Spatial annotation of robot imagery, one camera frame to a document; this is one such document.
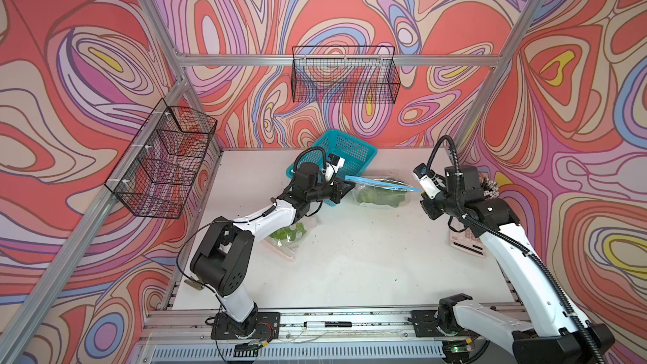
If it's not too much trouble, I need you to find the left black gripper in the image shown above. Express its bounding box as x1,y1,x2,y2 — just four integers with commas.
305,177,356,207

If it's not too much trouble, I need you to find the green chinese cabbage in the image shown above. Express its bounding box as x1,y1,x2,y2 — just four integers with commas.
352,178,409,208

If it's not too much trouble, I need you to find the clear blue zip-top bag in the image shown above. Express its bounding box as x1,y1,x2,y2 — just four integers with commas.
345,175,421,209

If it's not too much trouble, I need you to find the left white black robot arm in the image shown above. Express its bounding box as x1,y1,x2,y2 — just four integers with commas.
189,146,354,340

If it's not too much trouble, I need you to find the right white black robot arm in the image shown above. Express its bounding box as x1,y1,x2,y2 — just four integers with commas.
413,135,615,363

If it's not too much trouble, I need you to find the small perforated bag with cabbage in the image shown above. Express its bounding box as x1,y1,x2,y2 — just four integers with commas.
262,217,321,261

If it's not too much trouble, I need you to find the teal plastic basket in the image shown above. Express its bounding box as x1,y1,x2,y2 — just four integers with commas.
286,129,377,180

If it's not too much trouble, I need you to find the cup of pens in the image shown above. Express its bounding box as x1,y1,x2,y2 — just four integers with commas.
481,177,500,199

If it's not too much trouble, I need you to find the back black wire basket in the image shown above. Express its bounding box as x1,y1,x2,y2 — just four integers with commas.
291,44,401,104

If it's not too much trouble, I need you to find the black wire basket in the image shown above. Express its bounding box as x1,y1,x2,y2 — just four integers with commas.
104,99,217,219
291,44,401,104

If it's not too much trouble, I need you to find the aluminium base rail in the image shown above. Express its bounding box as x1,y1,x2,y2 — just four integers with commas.
128,306,513,363

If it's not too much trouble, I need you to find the left black wire basket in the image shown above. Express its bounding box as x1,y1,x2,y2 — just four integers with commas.
104,99,217,219

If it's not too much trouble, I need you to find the aluminium frame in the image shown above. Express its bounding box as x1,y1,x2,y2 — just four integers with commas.
0,0,562,364

